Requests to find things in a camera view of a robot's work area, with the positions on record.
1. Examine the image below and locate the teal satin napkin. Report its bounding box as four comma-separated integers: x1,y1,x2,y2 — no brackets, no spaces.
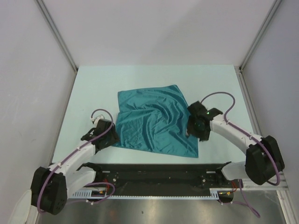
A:
114,85,199,158

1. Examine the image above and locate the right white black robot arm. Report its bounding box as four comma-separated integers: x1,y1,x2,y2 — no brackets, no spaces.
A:
186,101,285,187

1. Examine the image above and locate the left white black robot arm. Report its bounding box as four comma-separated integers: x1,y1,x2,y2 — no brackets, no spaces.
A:
31,119,120,215

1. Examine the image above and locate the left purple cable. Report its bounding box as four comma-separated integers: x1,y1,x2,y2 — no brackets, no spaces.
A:
37,108,115,214

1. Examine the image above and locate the purple cable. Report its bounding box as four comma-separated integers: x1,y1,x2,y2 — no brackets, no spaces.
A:
199,92,282,219
37,108,115,214

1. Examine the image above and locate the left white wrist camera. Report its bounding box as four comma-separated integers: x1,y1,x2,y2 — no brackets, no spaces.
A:
91,114,105,126

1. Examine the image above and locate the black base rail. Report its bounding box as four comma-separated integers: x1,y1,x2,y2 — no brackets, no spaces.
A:
82,162,239,199

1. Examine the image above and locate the white slotted cable duct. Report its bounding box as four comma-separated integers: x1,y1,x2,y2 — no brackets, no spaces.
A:
70,189,234,204

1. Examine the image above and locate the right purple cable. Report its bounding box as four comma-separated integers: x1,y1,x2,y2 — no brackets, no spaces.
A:
199,92,282,219

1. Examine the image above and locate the aluminium extrusion rail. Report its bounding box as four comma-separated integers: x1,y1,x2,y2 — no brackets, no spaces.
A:
237,66,299,224

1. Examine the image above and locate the right aluminium frame post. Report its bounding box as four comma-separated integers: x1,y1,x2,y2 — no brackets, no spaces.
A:
238,0,284,72

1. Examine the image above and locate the aluminium frame post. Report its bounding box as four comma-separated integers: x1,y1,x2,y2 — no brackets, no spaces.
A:
34,0,78,74
238,0,284,72

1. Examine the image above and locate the left aluminium frame post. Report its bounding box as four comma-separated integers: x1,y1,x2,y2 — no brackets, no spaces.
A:
34,0,78,74

